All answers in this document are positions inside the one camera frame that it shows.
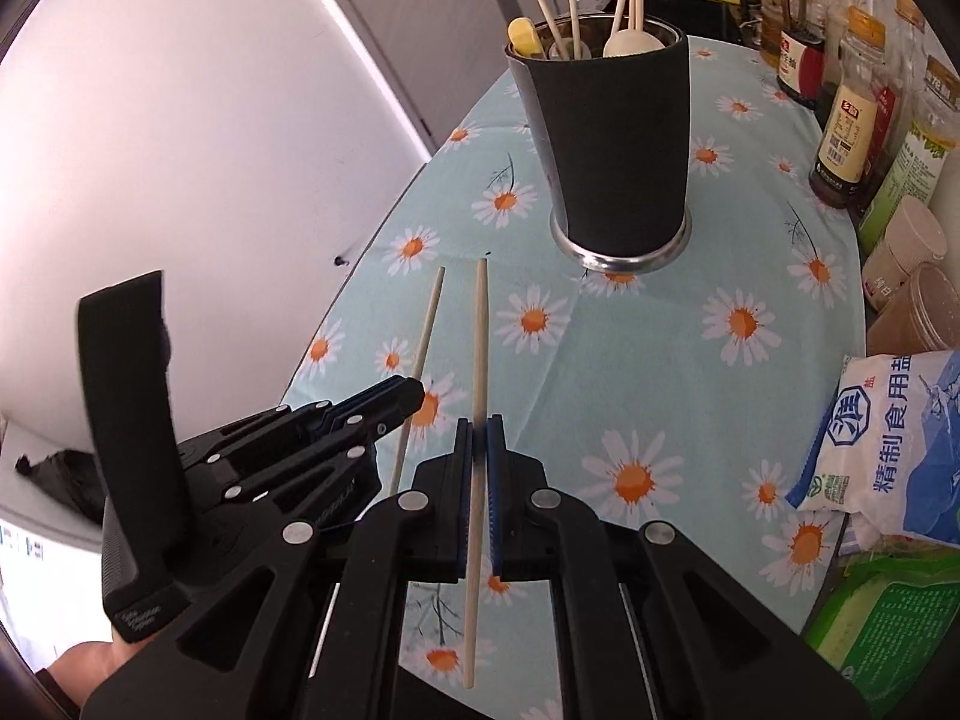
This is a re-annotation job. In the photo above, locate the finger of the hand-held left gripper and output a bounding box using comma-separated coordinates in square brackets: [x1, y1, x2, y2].
[177, 376, 425, 458]
[222, 394, 430, 507]

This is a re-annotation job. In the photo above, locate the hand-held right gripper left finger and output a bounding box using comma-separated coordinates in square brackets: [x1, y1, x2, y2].
[82, 418, 476, 720]

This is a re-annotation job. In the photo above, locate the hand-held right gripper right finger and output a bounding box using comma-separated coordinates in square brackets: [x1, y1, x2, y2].
[487, 414, 872, 720]

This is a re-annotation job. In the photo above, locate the black metal utensil holder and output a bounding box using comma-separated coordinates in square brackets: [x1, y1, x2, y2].
[504, 11, 692, 272]

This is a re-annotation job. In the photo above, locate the person's left forearm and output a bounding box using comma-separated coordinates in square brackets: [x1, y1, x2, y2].
[54, 639, 130, 695]

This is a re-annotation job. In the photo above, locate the daisy print tablecloth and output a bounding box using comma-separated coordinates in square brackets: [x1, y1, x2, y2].
[277, 37, 872, 720]

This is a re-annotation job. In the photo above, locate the blue striped packet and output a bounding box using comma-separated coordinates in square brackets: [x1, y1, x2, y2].
[838, 513, 887, 557]

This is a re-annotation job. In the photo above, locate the white and blue salt bag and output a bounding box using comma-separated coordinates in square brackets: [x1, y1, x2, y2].
[785, 350, 960, 550]

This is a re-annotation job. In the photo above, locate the green plastic packet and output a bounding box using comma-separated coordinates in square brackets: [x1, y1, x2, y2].
[805, 546, 960, 715]

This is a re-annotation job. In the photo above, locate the plastic jar beige lid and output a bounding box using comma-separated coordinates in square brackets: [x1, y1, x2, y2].
[862, 198, 948, 313]

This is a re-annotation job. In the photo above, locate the yellow cap sauce bottle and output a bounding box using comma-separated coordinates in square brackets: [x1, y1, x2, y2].
[808, 6, 902, 209]

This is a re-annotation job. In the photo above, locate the dark soy sauce bottle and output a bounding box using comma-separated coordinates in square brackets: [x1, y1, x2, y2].
[775, 21, 827, 107]

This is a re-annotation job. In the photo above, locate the green label bottle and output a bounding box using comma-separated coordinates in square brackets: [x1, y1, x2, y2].
[858, 52, 960, 257]

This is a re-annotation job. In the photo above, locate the glass oil bottle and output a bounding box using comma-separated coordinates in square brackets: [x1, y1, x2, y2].
[759, 0, 809, 70]

